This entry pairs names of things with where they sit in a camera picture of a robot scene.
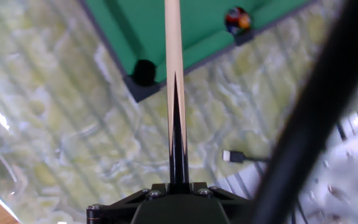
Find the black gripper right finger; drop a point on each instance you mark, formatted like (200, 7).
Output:
(232, 205)

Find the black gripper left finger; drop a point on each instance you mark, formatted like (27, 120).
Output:
(117, 208)

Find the wooden pool cue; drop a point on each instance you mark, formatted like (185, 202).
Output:
(174, 46)

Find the mini green pool table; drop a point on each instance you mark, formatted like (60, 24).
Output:
(135, 25)

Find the orange pool ball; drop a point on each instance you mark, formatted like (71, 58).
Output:
(244, 21)

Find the dark red pool ball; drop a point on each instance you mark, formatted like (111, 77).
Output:
(232, 15)

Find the green marble-pattern mat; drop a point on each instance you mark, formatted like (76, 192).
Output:
(57, 124)

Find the silver mounting plate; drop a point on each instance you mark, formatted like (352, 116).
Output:
(353, 174)

